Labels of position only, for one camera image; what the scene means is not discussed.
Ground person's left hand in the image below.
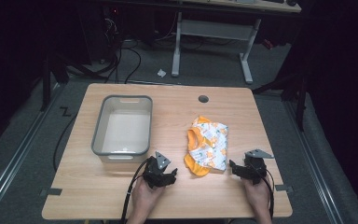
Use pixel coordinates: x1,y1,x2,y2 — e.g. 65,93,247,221
131,176,166,217

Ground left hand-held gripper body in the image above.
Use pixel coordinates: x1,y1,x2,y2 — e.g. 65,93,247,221
142,151,175,189

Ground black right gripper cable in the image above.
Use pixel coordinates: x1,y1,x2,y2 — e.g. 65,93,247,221
255,164,276,220

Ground orange patterned baby garment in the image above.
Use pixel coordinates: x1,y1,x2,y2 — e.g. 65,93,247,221
184,115,229,177

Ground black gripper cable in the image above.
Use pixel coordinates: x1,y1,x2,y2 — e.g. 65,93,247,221
119,158,153,224
255,164,276,220

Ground grey white plastic bin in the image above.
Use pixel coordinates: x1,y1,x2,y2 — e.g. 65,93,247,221
90,94,154,164

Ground black metal stand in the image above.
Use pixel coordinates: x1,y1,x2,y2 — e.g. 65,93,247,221
252,55,309,132
39,52,106,112

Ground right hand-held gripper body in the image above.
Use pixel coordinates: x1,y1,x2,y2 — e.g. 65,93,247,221
236,148,275,186

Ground black floor cables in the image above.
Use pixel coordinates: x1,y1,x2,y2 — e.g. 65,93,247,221
71,18,143,84

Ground black cable beside table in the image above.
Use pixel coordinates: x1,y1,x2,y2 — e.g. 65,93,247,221
52,114,77,173

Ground person's right hand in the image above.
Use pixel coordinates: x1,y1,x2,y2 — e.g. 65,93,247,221
241,176,271,216

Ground wooden desk with grey legs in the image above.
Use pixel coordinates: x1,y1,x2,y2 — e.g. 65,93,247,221
171,0,302,85

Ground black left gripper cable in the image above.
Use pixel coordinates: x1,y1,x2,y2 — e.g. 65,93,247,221
119,158,153,224

